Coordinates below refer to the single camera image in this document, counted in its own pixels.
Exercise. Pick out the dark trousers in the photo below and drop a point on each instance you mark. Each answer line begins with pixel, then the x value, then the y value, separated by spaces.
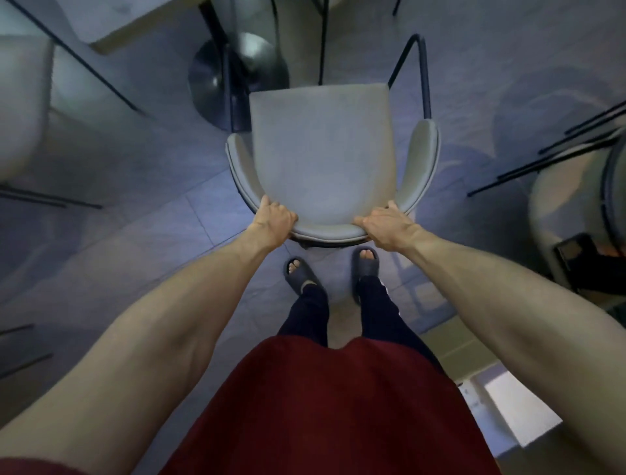
pixel 308 318

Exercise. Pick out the brown cardboard box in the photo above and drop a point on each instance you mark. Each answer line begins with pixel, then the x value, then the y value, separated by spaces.
pixel 455 347

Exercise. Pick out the person's right forearm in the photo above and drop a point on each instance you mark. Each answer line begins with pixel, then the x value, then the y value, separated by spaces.
pixel 489 293

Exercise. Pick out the left black sandal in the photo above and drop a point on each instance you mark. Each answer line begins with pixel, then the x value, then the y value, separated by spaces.
pixel 298 279

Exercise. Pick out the right black sandal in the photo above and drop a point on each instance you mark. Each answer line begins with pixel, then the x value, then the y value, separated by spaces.
pixel 367 269

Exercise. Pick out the black sandal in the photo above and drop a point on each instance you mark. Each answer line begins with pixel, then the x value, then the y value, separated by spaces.
pixel 367 269
pixel 298 279

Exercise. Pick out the person's left hand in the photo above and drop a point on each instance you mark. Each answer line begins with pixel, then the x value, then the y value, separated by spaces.
pixel 271 225

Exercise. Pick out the person's left forearm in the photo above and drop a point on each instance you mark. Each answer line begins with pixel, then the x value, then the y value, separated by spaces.
pixel 195 303

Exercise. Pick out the dark red shirt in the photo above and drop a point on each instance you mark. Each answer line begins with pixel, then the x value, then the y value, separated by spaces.
pixel 318 416

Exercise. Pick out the grey wooden table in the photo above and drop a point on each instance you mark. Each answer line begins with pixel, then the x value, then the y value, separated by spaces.
pixel 127 14

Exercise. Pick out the person's right hand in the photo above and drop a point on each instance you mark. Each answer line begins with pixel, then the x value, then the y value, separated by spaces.
pixel 391 227

